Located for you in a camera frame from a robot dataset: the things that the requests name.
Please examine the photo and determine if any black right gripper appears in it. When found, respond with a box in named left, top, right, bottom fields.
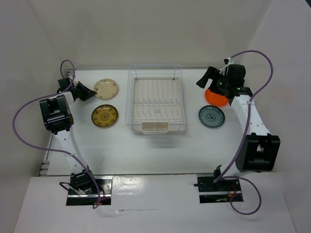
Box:
left=197, top=67, right=231, bottom=97

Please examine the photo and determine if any cream patterned plate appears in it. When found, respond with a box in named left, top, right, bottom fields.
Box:
left=93, top=79, right=119, bottom=100

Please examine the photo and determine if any orange plate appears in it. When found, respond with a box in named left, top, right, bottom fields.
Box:
left=205, top=89, right=228, bottom=107

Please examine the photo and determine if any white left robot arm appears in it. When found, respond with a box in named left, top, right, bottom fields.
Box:
left=39, top=78, right=97, bottom=194

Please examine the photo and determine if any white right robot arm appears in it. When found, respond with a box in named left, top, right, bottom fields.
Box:
left=196, top=64, right=280, bottom=191

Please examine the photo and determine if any yellow patterned plate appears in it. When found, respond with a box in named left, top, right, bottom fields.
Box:
left=91, top=104, right=119, bottom=128

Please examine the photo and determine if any blue patterned plate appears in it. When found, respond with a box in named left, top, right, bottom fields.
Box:
left=198, top=105, right=225, bottom=129

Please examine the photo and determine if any beige cutlery holder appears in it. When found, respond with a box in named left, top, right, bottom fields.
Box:
left=141, top=122, right=169, bottom=134

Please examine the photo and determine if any white wire dish rack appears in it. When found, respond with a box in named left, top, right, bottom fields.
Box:
left=125, top=64, right=186, bottom=133

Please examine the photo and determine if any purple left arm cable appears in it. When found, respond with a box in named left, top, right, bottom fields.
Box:
left=12, top=59, right=104, bottom=209

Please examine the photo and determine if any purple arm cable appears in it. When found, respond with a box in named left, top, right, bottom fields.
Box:
left=213, top=50, right=274, bottom=215
left=12, top=59, right=104, bottom=209

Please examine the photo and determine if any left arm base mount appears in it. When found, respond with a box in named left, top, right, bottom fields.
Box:
left=59, top=176, right=113, bottom=206

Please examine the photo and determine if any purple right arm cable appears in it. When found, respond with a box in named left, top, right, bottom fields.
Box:
left=213, top=50, right=274, bottom=215

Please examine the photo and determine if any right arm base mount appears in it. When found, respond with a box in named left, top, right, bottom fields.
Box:
left=193, top=175, right=243, bottom=203

